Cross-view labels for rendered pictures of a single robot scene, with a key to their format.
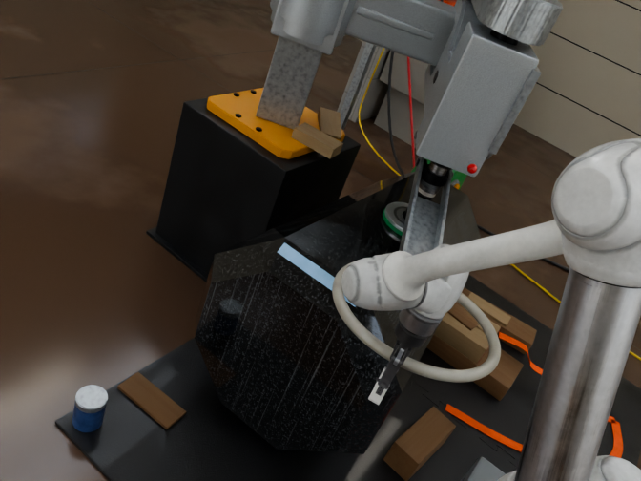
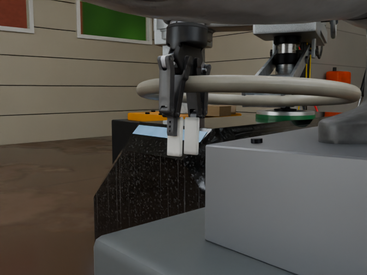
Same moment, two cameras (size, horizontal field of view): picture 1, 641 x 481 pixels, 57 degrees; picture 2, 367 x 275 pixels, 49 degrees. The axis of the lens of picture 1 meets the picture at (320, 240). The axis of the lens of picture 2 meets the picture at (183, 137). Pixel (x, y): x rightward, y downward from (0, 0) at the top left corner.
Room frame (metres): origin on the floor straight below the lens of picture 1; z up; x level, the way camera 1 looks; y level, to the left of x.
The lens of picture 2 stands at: (0.42, -0.59, 0.91)
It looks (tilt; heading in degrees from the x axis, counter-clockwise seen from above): 7 degrees down; 25
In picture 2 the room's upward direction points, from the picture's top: straight up
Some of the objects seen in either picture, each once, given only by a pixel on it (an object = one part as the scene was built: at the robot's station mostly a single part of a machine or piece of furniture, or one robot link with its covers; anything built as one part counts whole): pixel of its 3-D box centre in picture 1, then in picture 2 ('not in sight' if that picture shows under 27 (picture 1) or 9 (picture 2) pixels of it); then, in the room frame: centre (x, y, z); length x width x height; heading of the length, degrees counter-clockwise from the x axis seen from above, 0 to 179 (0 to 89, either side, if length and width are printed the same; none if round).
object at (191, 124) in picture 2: not in sight; (191, 136); (1.10, -0.28, 0.82); 0.03 x 0.01 x 0.07; 78
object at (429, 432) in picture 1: (420, 442); not in sight; (1.66, -0.67, 0.07); 0.30 x 0.12 x 0.12; 151
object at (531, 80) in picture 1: (512, 110); not in sight; (1.89, -0.40, 1.35); 0.08 x 0.03 x 0.28; 3
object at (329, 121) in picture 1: (330, 123); (226, 108); (2.58, 0.16, 0.80); 0.20 x 0.10 x 0.05; 17
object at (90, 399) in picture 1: (90, 408); not in sight; (1.23, 0.50, 0.08); 0.10 x 0.10 x 0.13
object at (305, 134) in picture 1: (317, 140); (209, 110); (2.34, 0.18, 0.81); 0.20 x 0.10 x 0.05; 74
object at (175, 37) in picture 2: (406, 340); (186, 51); (1.09, -0.28, 0.98); 0.08 x 0.07 x 0.09; 168
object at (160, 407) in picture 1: (152, 399); not in sight; (1.40, 0.35, 0.02); 0.25 x 0.10 x 0.01; 70
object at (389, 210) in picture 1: (411, 219); (285, 112); (1.96, -0.29, 0.82); 0.21 x 0.21 x 0.01
